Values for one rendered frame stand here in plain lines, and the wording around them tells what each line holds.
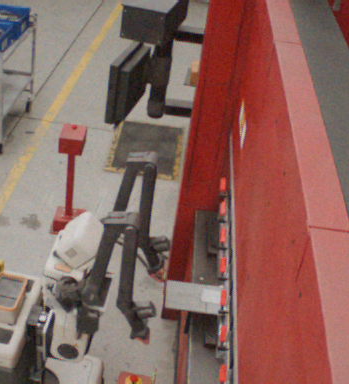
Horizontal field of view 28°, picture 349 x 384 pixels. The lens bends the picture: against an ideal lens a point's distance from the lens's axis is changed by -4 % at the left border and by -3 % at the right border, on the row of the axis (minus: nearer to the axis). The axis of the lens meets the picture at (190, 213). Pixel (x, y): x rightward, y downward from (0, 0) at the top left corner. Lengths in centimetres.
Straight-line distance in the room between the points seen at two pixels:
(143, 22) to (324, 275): 243
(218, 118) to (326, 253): 227
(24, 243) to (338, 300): 382
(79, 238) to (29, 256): 206
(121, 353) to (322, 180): 277
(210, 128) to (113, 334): 146
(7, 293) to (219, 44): 156
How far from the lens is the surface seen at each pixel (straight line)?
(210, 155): 376
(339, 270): 142
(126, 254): 264
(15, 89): 627
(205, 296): 322
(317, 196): 162
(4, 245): 498
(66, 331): 319
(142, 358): 426
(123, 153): 599
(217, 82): 356
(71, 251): 287
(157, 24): 361
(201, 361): 311
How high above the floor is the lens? 316
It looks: 36 degrees down
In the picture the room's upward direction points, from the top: 10 degrees clockwise
